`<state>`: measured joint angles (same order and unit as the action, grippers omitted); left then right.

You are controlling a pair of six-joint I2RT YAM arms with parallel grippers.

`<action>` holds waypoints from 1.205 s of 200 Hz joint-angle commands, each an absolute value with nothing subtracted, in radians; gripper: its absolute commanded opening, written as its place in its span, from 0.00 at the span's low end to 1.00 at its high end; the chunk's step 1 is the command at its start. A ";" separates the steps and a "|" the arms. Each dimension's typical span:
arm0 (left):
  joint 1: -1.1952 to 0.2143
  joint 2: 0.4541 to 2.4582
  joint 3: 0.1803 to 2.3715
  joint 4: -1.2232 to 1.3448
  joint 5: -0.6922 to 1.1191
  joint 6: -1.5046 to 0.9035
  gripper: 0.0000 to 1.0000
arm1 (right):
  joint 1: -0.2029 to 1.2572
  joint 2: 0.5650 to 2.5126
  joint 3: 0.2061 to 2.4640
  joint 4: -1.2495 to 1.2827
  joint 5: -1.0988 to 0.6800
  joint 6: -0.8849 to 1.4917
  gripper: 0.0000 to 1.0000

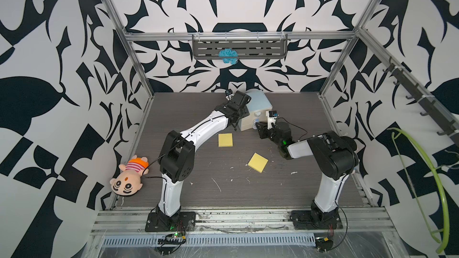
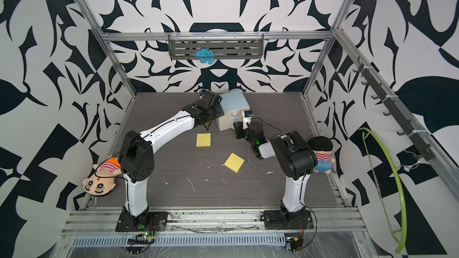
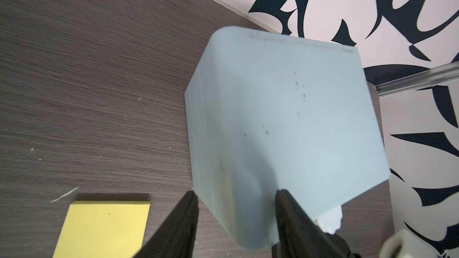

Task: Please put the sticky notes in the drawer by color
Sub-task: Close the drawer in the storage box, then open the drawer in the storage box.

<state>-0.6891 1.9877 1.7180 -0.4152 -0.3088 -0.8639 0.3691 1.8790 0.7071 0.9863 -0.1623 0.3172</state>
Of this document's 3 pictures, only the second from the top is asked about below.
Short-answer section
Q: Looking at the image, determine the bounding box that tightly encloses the light blue drawer box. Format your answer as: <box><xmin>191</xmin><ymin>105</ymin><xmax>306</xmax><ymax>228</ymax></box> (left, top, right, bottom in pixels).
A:
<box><xmin>216</xmin><ymin>90</ymin><xmax>251</xmax><ymax>131</ymax></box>

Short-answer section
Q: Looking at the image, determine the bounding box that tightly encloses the yellow sticky note pad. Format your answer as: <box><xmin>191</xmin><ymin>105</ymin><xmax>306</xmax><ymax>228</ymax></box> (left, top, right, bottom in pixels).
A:
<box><xmin>196</xmin><ymin>133</ymin><xmax>212</xmax><ymax>148</ymax></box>

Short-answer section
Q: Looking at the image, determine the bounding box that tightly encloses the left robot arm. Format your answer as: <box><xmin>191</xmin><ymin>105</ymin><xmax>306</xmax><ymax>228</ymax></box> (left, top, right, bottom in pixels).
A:
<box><xmin>118</xmin><ymin>90</ymin><xmax>224</xmax><ymax>222</ymax></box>

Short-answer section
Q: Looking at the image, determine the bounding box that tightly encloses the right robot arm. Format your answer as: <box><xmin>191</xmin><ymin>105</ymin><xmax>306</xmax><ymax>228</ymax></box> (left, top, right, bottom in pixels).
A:
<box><xmin>233</xmin><ymin>122</ymin><xmax>318</xmax><ymax>224</ymax></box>

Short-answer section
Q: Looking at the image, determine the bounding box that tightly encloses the yellow sticky pad right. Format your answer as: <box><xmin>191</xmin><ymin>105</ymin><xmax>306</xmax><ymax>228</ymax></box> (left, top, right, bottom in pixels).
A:
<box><xmin>224</xmin><ymin>153</ymin><xmax>245</xmax><ymax>173</ymax></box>

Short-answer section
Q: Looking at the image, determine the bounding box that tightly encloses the teal crumpled object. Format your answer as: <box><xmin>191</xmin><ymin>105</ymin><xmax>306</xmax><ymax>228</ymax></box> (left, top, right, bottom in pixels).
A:
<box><xmin>196</xmin><ymin>48</ymin><xmax>215</xmax><ymax>65</ymax></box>

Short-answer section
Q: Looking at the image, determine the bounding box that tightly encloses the plush doll black hair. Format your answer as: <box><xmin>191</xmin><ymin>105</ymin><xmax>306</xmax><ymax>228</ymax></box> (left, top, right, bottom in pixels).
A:
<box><xmin>307</xmin><ymin>136</ymin><xmax>336</xmax><ymax>174</ymax></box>

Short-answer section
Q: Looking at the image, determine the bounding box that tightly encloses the plush doll orange hat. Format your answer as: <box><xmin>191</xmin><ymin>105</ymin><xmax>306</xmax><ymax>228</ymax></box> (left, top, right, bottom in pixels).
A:
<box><xmin>82</xmin><ymin>158</ymin><xmax>122</xmax><ymax>197</ymax></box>

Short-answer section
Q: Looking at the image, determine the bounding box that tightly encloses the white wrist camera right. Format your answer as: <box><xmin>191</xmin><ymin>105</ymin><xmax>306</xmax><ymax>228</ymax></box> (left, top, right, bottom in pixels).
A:
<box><xmin>242</xmin><ymin>110</ymin><xmax>253</xmax><ymax>130</ymax></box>

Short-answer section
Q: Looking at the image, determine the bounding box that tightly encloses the grey wall shelf rack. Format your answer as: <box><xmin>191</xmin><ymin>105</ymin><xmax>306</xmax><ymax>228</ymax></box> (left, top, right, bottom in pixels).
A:
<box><xmin>168</xmin><ymin>32</ymin><xmax>264</xmax><ymax>60</ymax></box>

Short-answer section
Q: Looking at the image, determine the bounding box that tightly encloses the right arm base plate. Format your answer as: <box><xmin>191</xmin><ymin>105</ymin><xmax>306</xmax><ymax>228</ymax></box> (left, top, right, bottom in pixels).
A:
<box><xmin>260</xmin><ymin>209</ymin><xmax>315</xmax><ymax>230</ymax></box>

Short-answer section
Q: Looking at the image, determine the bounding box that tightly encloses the white cable duct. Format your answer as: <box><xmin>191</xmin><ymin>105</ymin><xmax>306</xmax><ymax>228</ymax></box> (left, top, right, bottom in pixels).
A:
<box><xmin>72</xmin><ymin>233</ymin><xmax>286</xmax><ymax>248</ymax></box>

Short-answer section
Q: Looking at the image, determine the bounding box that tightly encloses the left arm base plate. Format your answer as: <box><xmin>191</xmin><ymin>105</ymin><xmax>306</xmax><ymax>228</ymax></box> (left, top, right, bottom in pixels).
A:
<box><xmin>115</xmin><ymin>207</ymin><xmax>169</xmax><ymax>232</ymax></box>

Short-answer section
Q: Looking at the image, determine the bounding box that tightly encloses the black hook rail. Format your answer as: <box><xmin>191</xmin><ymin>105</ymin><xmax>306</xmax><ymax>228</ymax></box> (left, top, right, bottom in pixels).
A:
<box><xmin>355</xmin><ymin>57</ymin><xmax>436</xmax><ymax>161</ymax></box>

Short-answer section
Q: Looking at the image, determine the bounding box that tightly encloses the green curved hose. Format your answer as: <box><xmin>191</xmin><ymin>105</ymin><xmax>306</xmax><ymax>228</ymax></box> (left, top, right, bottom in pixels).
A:
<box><xmin>359</xmin><ymin>127</ymin><xmax>408</xmax><ymax>254</ymax></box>

